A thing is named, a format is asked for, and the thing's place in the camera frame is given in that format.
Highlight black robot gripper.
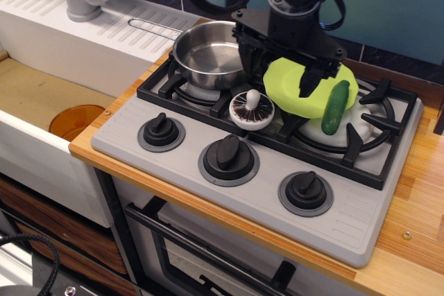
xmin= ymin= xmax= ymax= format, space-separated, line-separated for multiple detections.
xmin=232 ymin=0 xmax=347 ymax=98

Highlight lime green plastic plate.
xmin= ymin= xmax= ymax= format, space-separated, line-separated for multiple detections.
xmin=263 ymin=58 xmax=359 ymax=119

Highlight green toy pickle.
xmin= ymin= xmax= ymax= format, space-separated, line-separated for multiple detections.
xmin=321 ymin=80 xmax=350 ymax=135

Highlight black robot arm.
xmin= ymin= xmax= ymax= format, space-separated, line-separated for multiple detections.
xmin=232 ymin=0 xmax=347 ymax=98

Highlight white toy mushroom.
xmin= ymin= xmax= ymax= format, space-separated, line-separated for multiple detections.
xmin=229 ymin=89 xmax=275 ymax=131

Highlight stainless steel pot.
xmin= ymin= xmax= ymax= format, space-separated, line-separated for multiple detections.
xmin=128 ymin=18 xmax=253 ymax=90

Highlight black middle stove knob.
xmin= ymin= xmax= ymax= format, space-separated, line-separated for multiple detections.
xmin=198 ymin=134 xmax=260 ymax=187

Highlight black stove knob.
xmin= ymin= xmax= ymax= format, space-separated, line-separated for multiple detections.
xmin=198 ymin=134 xmax=260 ymax=187
xmin=137 ymin=112 xmax=186 ymax=153
xmin=278 ymin=171 xmax=334 ymax=218

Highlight black right stove knob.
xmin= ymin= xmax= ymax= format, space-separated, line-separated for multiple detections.
xmin=278 ymin=171 xmax=334 ymax=218

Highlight black left stove knob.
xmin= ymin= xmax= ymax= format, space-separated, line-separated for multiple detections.
xmin=137 ymin=112 xmax=186 ymax=153

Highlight grey toy stove top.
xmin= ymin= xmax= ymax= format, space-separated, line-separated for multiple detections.
xmin=89 ymin=49 xmax=425 ymax=269

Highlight black right burner grate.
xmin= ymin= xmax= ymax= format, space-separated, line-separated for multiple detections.
xmin=248 ymin=75 xmax=422 ymax=190

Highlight black burner grate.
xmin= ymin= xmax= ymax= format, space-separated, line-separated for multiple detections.
xmin=137 ymin=53 xmax=268 ymax=137
xmin=248 ymin=75 xmax=422 ymax=190

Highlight black left burner grate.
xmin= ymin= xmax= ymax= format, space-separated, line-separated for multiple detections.
xmin=137 ymin=53 xmax=268 ymax=137

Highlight white toy sink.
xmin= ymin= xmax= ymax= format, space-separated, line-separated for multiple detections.
xmin=1 ymin=0 xmax=198 ymax=227

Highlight wooden drawer fronts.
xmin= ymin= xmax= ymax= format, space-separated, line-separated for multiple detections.
xmin=1 ymin=174 xmax=137 ymax=295

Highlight oven door with black handle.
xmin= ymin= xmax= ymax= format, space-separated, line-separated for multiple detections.
xmin=114 ymin=179 xmax=360 ymax=295

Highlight black foreground cable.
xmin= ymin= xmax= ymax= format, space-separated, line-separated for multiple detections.
xmin=0 ymin=233 xmax=62 ymax=296

